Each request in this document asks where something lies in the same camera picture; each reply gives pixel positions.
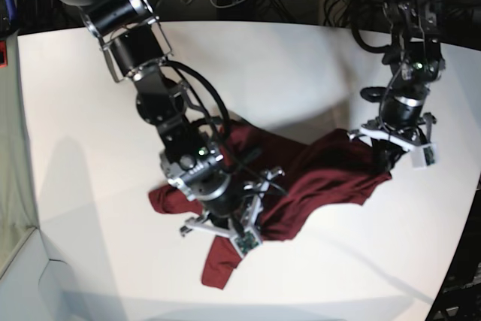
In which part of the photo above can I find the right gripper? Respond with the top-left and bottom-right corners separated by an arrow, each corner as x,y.
180,168 -> 286,241

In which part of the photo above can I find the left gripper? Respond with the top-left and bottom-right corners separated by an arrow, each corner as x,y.
347,113 -> 437,171

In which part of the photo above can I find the dark red t-shirt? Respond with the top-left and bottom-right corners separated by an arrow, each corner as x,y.
148,121 -> 392,289

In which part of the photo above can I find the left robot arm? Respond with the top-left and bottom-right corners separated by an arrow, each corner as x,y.
348,0 -> 446,173

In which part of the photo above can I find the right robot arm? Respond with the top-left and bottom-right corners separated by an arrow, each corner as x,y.
60,0 -> 281,242

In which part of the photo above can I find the red box at left edge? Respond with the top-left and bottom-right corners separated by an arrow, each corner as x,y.
0,40 -> 8,68

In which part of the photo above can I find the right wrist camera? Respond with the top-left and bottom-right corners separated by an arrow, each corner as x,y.
229,228 -> 262,259

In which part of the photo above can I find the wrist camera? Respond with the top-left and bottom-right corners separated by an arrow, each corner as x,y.
410,143 -> 438,169
229,228 -> 262,259

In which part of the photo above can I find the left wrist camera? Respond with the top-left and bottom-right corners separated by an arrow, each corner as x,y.
410,143 -> 438,169

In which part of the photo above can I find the blue handled tool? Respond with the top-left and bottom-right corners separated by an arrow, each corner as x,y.
5,0 -> 18,23

